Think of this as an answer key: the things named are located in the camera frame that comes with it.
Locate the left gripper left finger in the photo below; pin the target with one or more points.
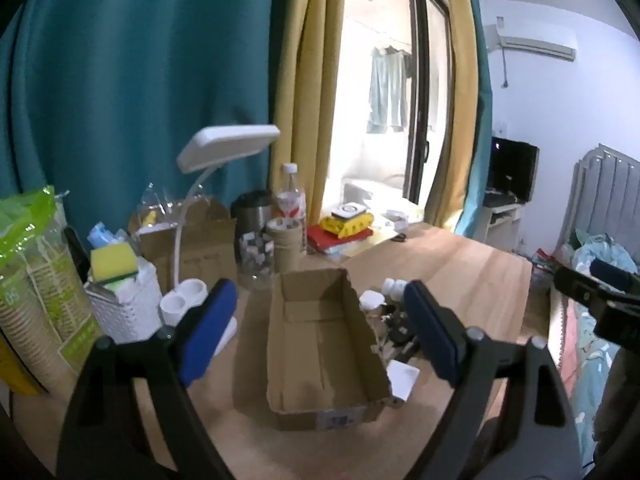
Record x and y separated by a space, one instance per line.
103 436

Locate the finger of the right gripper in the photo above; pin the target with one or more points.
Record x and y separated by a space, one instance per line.
616 313
615 277

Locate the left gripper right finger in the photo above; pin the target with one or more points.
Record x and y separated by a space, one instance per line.
535 436

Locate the cardboard box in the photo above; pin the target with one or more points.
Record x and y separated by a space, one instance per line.
324 370

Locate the white pill bottle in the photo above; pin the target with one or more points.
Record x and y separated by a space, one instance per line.
393 290

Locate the white earbuds case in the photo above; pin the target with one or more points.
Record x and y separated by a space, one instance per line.
370 300

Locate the white power adapter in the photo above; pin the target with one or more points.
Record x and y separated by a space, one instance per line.
402 379

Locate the black car key with keys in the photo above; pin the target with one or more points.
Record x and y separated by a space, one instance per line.
394 333

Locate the white perforated plastic basket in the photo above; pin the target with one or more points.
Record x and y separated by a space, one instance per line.
128 310

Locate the white desk lamp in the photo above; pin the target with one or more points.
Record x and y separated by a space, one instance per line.
207 151

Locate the yellow green sponge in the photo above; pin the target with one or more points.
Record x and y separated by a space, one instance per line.
113 262

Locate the brown lamp packaging box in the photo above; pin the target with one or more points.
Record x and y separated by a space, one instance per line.
207 245

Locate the green paper cup package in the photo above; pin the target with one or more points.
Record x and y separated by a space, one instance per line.
46 314

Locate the clear patterned glass jar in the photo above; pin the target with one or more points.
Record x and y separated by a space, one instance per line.
256 259

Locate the black monitor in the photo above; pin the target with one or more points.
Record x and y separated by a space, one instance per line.
512 169

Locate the stainless steel thermos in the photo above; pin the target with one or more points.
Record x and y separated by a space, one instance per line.
251 211

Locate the stack of brown paper cups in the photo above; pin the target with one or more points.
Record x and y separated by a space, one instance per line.
287 237

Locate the red book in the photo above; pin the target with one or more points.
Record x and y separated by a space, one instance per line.
322 241

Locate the clear water bottle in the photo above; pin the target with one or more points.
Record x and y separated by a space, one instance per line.
291 199

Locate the yellow snack package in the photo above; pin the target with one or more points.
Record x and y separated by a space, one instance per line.
343 228

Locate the white air conditioner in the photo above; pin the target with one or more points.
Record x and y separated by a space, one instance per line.
540 38

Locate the white scale device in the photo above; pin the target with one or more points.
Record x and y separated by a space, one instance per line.
348 211

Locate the teal curtain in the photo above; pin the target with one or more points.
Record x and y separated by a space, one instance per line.
99 97

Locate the hanging clothes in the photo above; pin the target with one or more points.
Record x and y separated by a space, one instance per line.
391 70

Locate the yellow curtain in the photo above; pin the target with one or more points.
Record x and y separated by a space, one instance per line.
305 94

